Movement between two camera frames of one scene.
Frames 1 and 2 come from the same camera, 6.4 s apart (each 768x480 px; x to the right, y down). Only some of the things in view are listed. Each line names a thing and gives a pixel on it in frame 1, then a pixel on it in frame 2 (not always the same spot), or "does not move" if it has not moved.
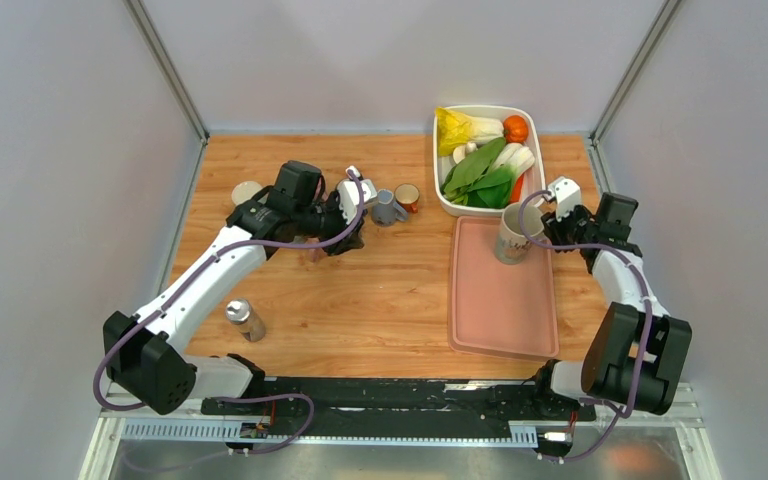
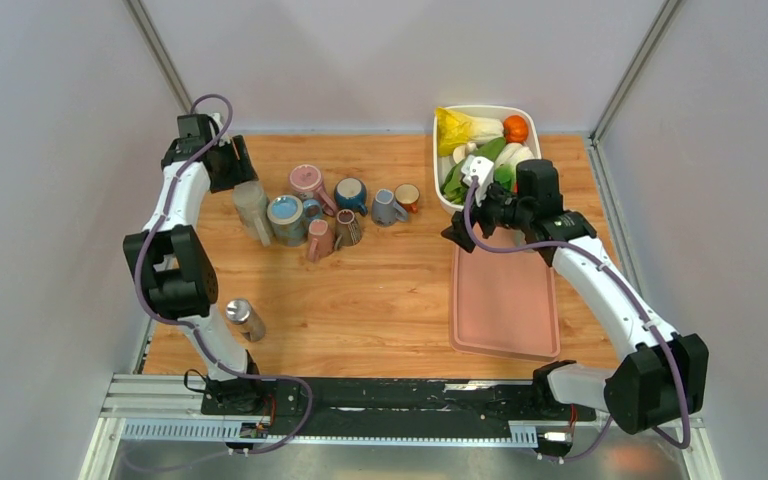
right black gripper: (553, 228) to (457, 232)
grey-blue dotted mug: (386, 211) does not move
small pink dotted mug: (315, 254) does not move
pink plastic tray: (497, 309) does not move
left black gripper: (351, 243) to (242, 168)
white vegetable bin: (533, 189) does not move
